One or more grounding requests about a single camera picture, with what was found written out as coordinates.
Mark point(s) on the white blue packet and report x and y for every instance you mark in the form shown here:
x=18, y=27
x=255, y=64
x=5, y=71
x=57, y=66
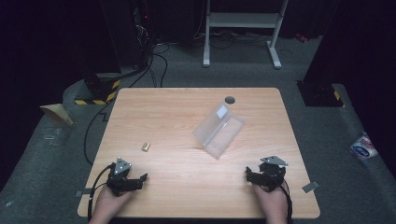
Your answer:
x=363, y=146

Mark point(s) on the yellow black striped stand base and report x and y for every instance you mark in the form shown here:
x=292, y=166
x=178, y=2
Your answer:
x=99, y=91

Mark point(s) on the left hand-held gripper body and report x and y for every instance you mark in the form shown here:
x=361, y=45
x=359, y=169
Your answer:
x=120, y=180

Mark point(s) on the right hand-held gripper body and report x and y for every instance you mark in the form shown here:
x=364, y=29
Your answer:
x=271, y=174

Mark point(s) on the small red device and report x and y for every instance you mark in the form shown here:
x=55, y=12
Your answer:
x=301, y=37

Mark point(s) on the black stand base yellow mark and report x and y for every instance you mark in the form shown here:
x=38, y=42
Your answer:
x=320, y=95

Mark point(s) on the dark equipment rack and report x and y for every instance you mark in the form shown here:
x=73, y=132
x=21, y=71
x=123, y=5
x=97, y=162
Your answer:
x=141, y=31

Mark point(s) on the clear plastic box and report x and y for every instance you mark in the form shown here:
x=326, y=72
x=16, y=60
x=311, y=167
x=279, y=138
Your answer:
x=219, y=129

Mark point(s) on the clear plastic container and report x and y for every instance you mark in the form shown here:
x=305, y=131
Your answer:
x=53, y=136

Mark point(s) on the person's left hand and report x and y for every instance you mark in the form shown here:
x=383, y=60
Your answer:
x=109, y=200

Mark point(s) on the grey tape strip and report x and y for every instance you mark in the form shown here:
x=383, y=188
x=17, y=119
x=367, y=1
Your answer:
x=83, y=193
x=310, y=186

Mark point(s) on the small metallic battery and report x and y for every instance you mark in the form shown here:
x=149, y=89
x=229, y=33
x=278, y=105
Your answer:
x=146, y=146

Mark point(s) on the white metal stand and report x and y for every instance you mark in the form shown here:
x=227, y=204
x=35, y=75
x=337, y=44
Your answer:
x=241, y=20

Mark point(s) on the beige cardboard piece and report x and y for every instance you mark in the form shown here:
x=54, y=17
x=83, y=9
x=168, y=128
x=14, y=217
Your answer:
x=57, y=112

